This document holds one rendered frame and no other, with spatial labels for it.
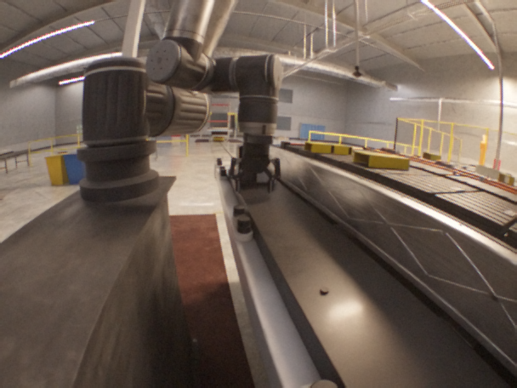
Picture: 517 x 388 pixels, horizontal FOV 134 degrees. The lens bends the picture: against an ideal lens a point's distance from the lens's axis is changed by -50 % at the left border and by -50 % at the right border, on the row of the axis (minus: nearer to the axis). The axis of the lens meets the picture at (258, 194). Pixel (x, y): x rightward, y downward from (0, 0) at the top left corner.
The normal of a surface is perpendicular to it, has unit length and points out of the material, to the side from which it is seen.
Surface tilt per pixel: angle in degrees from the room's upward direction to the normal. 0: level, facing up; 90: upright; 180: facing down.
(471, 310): 90
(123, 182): 23
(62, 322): 0
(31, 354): 0
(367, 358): 0
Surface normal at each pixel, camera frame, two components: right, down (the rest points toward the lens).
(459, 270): -0.97, 0.02
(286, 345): 0.05, -0.95
